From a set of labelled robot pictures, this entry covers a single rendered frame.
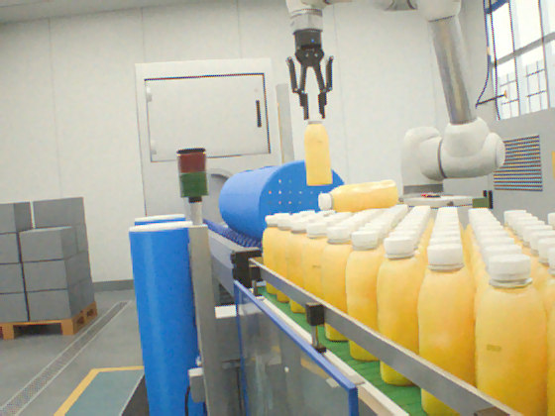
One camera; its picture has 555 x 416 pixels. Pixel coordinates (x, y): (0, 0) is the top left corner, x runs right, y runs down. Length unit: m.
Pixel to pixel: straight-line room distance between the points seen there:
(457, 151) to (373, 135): 5.04
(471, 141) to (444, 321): 1.50
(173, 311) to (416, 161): 1.10
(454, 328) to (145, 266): 1.83
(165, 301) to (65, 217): 3.34
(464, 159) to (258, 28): 5.32
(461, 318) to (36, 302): 4.89
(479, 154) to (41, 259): 4.01
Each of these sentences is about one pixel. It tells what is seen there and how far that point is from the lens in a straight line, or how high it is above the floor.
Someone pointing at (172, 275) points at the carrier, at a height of 0.84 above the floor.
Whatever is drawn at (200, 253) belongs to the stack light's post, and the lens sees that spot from 1.22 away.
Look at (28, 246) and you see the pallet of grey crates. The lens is 5.32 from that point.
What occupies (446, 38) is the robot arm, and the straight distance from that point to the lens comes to 2.07.
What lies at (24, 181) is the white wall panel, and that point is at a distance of 7.50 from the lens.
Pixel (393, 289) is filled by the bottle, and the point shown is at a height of 1.03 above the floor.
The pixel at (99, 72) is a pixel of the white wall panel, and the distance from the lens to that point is 7.32.
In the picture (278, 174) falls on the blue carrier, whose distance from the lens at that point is 1.71.
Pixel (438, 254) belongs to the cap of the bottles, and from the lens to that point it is 0.65.
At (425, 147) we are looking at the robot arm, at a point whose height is 1.26.
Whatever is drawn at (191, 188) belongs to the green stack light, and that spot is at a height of 1.18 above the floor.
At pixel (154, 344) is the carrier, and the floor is 0.57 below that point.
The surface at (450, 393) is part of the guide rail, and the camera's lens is 0.59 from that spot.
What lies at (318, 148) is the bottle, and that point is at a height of 1.26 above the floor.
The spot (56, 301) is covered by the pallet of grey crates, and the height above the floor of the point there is 0.30.
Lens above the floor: 1.18
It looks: 3 degrees down
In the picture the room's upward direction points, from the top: 5 degrees counter-clockwise
